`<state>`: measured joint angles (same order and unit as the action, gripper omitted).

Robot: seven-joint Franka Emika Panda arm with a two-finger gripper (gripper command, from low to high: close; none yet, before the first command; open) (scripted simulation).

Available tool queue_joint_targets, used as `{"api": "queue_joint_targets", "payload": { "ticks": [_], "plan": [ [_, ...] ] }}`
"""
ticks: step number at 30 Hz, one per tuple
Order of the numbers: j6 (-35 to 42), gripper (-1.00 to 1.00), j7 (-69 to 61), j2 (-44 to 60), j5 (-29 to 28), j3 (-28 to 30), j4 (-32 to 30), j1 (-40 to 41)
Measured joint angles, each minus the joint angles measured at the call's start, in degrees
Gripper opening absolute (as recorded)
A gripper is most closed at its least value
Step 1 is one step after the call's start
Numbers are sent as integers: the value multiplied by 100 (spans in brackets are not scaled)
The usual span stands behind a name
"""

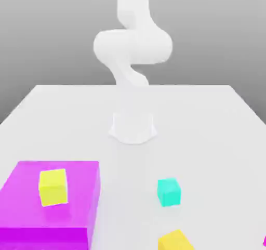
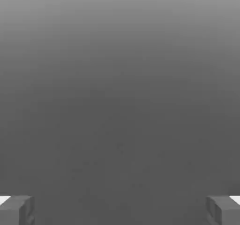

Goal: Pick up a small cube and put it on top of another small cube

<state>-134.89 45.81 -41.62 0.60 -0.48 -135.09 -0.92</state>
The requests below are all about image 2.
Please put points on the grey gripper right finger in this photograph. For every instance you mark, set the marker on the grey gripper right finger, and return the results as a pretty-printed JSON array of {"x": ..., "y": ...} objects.
[{"x": 225, "y": 210}]

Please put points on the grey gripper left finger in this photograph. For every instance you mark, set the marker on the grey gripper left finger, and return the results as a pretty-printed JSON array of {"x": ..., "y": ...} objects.
[{"x": 15, "y": 210}]

